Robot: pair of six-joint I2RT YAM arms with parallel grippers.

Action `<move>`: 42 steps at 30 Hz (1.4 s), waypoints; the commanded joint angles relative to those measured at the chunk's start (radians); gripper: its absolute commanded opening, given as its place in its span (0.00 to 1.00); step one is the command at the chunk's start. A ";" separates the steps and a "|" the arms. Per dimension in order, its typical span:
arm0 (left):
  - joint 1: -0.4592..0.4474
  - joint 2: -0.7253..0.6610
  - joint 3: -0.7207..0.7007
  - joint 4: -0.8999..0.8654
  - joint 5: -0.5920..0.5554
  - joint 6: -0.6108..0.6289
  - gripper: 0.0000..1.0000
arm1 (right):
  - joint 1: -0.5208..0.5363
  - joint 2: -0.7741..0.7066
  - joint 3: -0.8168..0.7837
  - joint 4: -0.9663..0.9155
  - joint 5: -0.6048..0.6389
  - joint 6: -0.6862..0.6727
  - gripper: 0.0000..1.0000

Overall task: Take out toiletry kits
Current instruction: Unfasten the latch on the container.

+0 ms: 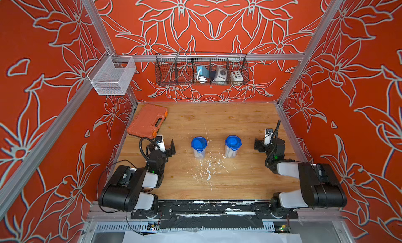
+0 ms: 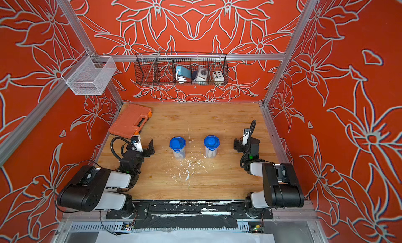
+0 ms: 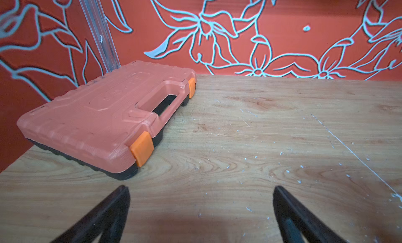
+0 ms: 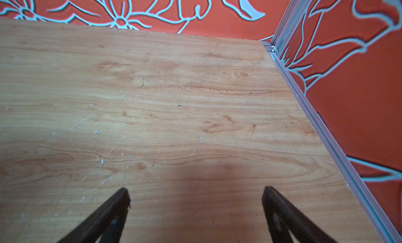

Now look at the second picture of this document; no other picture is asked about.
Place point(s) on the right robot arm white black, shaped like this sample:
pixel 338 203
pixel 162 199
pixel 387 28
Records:
pixel 281 187

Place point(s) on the white button box in basket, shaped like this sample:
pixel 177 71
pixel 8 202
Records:
pixel 217 77

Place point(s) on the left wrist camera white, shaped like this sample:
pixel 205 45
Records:
pixel 136 143

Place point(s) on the black wire wall basket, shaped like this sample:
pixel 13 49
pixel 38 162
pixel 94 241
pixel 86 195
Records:
pixel 158 69

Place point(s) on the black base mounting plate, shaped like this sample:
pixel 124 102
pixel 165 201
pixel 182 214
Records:
pixel 192 214

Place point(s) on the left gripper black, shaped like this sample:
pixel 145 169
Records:
pixel 147 148

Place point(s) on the white grey device in basket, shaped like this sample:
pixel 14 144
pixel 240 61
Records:
pixel 201 75

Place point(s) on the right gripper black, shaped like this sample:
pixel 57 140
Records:
pixel 239 144

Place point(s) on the orange plastic tool case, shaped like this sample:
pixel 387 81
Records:
pixel 130 122

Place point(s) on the left clear cup blue lid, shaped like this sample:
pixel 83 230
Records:
pixel 177 144

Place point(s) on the blue white item in basket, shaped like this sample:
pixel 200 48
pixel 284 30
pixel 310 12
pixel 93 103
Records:
pixel 182 75

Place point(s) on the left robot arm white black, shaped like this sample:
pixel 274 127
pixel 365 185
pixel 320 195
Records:
pixel 98 188

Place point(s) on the clear plastic wall bin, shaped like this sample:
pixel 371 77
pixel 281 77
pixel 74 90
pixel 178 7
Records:
pixel 89 76

